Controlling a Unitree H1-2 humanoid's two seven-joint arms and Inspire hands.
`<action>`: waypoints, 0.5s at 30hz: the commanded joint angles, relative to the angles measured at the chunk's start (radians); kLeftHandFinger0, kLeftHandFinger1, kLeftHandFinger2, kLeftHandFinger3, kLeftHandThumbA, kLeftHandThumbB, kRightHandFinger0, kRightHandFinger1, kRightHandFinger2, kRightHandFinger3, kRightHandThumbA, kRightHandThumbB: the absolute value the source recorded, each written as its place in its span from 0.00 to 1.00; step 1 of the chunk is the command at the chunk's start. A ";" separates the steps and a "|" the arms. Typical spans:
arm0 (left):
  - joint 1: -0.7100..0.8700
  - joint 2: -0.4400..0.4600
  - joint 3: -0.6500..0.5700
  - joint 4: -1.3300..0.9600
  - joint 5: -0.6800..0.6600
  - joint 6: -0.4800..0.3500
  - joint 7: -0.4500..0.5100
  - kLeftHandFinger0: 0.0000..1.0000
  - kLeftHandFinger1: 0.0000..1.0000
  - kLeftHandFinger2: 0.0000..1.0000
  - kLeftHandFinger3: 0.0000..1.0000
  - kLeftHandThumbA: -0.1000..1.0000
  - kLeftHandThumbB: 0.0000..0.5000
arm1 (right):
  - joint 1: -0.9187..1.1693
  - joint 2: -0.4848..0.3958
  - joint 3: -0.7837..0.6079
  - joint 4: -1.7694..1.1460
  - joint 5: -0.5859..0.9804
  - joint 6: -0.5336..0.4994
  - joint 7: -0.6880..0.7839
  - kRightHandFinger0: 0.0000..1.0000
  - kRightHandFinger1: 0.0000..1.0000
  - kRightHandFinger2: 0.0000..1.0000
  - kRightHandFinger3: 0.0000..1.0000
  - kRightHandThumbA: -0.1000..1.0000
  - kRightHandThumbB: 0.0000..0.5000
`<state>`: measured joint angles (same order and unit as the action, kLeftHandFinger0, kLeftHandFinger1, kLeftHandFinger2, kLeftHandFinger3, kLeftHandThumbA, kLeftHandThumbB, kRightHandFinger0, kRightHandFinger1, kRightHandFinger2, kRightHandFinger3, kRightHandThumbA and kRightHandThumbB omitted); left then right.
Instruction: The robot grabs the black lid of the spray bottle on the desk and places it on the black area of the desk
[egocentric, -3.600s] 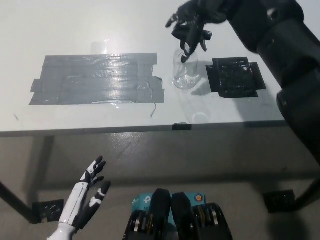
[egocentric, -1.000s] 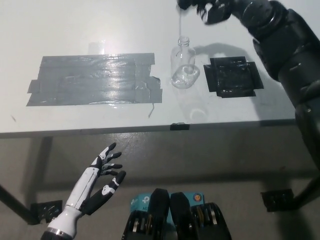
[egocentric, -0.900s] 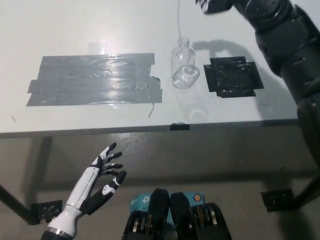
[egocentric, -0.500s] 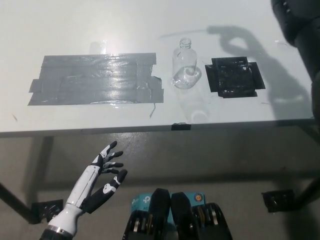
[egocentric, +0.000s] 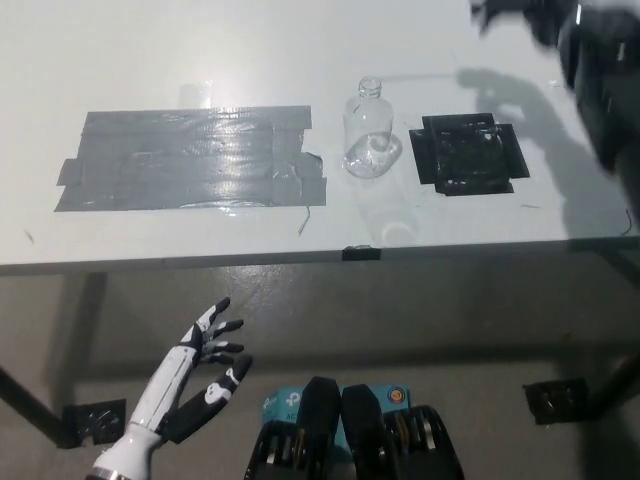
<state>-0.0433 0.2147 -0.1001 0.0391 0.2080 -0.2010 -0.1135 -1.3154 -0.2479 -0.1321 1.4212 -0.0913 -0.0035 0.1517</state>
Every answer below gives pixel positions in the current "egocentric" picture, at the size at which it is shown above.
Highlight clear plastic bottle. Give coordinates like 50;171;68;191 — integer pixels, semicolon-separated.
342;76;404;179

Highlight black table leg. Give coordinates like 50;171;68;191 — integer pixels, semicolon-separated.
587;349;640;422
62;272;109;409
0;365;80;450

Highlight teal cardboard box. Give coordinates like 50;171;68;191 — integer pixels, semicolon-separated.
259;384;412;454

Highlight grey tape patch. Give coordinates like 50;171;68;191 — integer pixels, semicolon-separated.
53;104;327;214

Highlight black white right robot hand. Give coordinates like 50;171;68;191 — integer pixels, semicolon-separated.
499;0;587;50

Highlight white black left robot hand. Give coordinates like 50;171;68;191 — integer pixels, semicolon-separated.
99;296;254;469

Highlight black robot body blocks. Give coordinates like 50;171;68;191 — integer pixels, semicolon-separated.
243;377;462;480

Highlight small black tape piece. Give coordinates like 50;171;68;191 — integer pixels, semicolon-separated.
341;244;382;262

